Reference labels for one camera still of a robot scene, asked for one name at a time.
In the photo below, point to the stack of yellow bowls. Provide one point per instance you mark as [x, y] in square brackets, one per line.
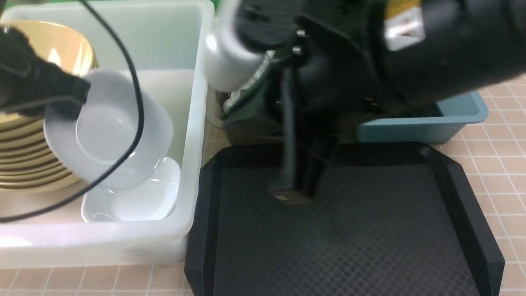
[27, 163]

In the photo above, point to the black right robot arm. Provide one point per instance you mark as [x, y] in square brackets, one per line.
[341, 63]

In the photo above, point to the white square dish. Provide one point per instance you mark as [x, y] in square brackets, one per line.
[107, 125]
[154, 199]

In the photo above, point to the white square dish in tub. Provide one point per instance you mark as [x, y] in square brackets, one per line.
[154, 199]

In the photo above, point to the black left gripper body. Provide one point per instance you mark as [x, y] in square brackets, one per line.
[30, 85]

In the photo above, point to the blue chopstick bin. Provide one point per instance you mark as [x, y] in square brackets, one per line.
[435, 124]

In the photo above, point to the olive brown spoon bin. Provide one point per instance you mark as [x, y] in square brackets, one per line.
[230, 127]

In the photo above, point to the black plastic serving tray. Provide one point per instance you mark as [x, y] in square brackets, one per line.
[389, 219]

